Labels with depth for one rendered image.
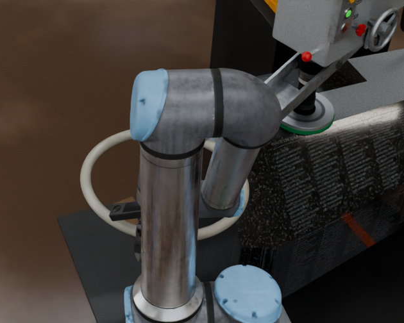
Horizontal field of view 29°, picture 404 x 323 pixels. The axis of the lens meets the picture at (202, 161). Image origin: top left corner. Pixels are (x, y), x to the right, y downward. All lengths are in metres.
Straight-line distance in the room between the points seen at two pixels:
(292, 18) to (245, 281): 0.99
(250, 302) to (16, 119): 2.46
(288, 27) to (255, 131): 1.17
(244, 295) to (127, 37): 2.96
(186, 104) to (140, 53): 3.12
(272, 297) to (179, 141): 0.54
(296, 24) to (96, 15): 2.40
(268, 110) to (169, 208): 0.26
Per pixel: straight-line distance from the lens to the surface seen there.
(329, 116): 2.70
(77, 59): 4.33
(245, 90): 1.29
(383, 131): 2.83
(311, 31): 2.41
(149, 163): 1.36
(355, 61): 3.03
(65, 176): 3.64
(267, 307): 1.70
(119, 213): 2.06
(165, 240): 1.48
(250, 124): 1.30
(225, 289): 1.71
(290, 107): 2.49
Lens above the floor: 2.55
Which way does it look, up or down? 43 degrees down
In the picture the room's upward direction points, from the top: 6 degrees clockwise
